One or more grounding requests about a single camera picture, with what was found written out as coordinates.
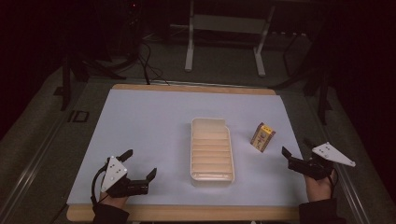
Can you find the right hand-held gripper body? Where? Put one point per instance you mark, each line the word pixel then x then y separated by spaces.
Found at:
pixel 323 157

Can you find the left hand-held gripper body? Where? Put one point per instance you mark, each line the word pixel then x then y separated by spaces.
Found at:
pixel 116 174

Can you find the person's left hand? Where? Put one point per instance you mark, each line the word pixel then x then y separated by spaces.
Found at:
pixel 114 199

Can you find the person's right hand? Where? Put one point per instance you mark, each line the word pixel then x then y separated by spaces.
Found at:
pixel 319 189

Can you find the small yellow patterned box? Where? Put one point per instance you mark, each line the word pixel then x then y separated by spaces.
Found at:
pixel 262 137

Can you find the pale blue table mat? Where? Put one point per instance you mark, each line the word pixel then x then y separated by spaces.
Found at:
pixel 162 130

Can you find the black tripod stand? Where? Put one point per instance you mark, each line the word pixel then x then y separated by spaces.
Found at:
pixel 317 87
pixel 73 71

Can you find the white ribbed plastic tray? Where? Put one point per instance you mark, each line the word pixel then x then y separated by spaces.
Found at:
pixel 211 152

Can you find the dark equipment with red light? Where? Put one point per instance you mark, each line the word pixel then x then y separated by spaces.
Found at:
pixel 134 25

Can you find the metal floor rail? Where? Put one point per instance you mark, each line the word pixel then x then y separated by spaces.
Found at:
pixel 29 171
pixel 351 193

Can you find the white metal stand frame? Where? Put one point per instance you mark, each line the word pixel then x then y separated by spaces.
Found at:
pixel 224 24

